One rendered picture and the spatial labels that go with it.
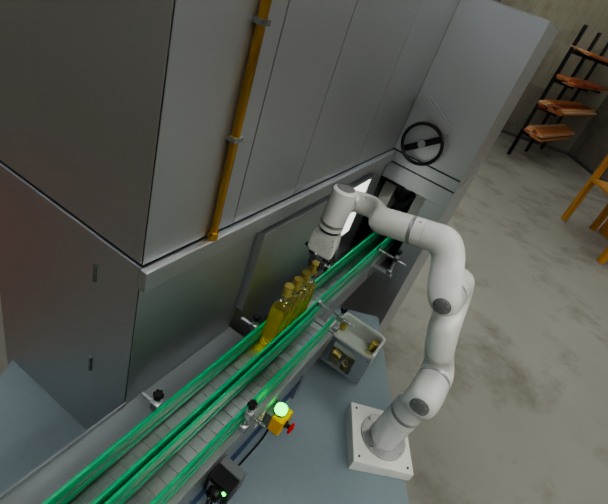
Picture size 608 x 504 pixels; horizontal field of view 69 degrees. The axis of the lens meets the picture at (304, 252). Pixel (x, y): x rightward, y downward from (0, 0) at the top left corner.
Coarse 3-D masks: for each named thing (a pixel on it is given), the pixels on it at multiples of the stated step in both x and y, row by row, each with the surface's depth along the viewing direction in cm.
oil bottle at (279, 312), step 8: (272, 304) 152; (280, 304) 150; (288, 304) 151; (272, 312) 153; (280, 312) 151; (288, 312) 154; (272, 320) 154; (280, 320) 152; (264, 328) 158; (272, 328) 155; (280, 328) 156; (264, 336) 159; (272, 336) 157; (264, 344) 161
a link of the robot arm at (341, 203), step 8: (336, 184) 144; (344, 184) 146; (336, 192) 142; (344, 192) 141; (352, 192) 143; (328, 200) 146; (336, 200) 142; (344, 200) 142; (352, 200) 143; (328, 208) 146; (336, 208) 144; (344, 208) 143; (352, 208) 148; (328, 216) 146; (336, 216) 145; (344, 216) 146; (328, 224) 147; (336, 224) 147; (344, 224) 149
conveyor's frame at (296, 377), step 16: (384, 256) 250; (368, 272) 232; (352, 288) 217; (336, 304) 204; (320, 352) 176; (304, 368) 164; (288, 384) 154; (272, 400) 144; (256, 416) 137; (224, 448) 125; (208, 464) 120; (192, 480) 116; (176, 496) 111; (192, 496) 121
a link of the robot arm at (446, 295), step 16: (416, 224) 132; (432, 224) 130; (416, 240) 132; (432, 240) 129; (448, 240) 127; (432, 256) 132; (448, 256) 128; (464, 256) 129; (432, 272) 130; (448, 272) 128; (432, 288) 129; (448, 288) 126; (464, 288) 130; (432, 304) 129; (448, 304) 125
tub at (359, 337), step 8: (336, 320) 190; (352, 320) 196; (360, 320) 195; (352, 328) 197; (360, 328) 195; (368, 328) 193; (336, 336) 183; (344, 336) 194; (352, 336) 196; (360, 336) 197; (368, 336) 195; (376, 336) 193; (352, 344) 182; (360, 344) 193; (368, 344) 195; (360, 352) 180; (376, 352) 182
